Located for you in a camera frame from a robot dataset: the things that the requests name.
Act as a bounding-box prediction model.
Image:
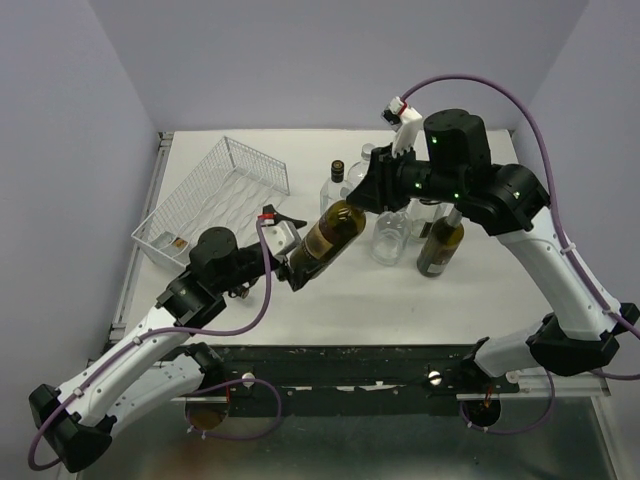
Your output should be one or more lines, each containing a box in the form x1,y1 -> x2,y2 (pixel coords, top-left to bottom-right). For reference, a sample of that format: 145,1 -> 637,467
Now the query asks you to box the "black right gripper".
345,140 -> 464,214

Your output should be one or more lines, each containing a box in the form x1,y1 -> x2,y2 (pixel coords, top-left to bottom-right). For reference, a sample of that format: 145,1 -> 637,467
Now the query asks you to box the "square clear bottle black cap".
319,160 -> 355,215

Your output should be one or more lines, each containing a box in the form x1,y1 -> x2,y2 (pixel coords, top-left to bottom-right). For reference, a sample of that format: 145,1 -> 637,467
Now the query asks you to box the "dark green wine bottle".
290,200 -> 366,264

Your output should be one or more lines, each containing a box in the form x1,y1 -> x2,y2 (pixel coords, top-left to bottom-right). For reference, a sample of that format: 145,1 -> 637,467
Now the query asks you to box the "square clear bottle front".
151,232 -> 190,259

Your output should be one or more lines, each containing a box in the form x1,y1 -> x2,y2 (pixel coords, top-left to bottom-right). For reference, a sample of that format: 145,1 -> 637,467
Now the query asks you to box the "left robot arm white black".
28,205 -> 307,473

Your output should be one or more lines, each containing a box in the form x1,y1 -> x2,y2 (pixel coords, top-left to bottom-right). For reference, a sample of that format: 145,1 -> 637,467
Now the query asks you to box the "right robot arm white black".
347,101 -> 639,392

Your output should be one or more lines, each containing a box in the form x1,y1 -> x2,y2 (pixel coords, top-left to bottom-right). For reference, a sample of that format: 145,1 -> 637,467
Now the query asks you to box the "round clear bottle silver cap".
347,143 -> 375,190

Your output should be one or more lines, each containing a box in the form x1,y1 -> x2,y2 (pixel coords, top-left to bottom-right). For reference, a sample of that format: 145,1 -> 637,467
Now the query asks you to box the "small clear bottle silver cap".
370,208 -> 410,266

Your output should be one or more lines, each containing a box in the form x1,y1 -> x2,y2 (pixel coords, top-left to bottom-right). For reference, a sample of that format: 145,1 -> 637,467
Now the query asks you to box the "tall clear wine bottle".
409,199 -> 447,242

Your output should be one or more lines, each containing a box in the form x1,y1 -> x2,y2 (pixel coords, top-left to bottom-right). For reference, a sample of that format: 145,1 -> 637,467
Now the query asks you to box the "olive wine bottle right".
416,208 -> 465,277

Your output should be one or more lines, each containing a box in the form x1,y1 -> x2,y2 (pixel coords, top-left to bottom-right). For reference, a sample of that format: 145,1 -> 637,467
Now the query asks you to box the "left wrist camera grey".
263,221 -> 301,257

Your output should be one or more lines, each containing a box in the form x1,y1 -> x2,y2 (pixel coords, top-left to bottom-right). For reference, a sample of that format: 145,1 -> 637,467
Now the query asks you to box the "white wire wine rack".
132,136 -> 290,274

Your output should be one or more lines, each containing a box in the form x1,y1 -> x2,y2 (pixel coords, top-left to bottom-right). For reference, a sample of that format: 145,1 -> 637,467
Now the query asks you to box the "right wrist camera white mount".
381,97 -> 423,157

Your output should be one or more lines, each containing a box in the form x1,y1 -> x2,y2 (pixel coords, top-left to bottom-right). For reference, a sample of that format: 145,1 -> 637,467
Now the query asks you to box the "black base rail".
149,339 -> 521,417

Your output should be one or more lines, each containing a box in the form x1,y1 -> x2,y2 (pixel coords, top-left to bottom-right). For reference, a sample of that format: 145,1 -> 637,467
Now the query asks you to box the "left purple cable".
26,221 -> 277,472

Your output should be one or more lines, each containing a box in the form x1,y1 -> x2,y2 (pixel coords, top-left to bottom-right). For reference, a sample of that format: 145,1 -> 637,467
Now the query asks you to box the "aluminium rail right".
499,367 -> 611,398

